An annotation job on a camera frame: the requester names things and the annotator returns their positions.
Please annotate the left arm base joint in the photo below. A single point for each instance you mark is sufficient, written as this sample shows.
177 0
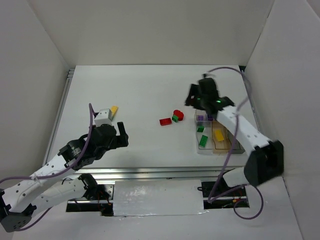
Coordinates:
84 186

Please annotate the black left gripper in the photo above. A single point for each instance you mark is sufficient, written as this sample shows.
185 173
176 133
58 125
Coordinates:
119 139

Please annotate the green square lego brick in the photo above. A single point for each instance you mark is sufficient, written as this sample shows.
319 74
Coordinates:
175 118

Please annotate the curved yellow lego brick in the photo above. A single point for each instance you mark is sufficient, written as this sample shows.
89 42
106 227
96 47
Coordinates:
219 135

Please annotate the clear plastic bin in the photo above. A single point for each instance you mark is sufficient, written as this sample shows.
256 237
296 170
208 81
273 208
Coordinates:
218 146
228 139
203 132

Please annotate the clear plastic bin middle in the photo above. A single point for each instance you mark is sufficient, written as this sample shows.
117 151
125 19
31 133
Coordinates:
218 146

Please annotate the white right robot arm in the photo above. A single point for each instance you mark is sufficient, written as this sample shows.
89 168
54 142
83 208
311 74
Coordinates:
265 157

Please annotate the clear plastic bin rear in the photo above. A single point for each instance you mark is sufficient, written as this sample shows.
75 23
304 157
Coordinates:
228 139

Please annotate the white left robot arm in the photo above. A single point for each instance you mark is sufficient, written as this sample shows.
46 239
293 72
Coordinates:
23 201

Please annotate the red rounded lego brick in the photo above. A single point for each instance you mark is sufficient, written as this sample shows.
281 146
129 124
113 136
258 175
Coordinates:
179 114

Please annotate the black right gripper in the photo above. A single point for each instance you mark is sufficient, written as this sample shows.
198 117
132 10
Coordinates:
194 95

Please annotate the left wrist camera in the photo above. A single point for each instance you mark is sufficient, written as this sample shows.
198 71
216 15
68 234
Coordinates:
103 117

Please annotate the aluminium table edge rail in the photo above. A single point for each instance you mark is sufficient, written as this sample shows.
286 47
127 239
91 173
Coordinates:
149 174

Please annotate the red lego brick near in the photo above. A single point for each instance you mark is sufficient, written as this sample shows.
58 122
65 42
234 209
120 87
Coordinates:
165 121

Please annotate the clear plastic bin front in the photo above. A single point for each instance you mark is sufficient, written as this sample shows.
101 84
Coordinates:
203 132

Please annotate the green plate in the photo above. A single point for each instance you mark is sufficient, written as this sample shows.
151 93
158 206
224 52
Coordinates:
203 141

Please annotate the left side rail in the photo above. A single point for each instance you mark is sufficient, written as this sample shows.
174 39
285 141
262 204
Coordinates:
60 110

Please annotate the long yellow lego brick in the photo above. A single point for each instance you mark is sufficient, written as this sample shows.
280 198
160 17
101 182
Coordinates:
113 110

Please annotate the small curved green brick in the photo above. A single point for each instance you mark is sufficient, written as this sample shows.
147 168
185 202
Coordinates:
200 129

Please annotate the right arm base joint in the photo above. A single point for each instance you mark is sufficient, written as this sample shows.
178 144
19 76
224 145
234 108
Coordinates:
206 187

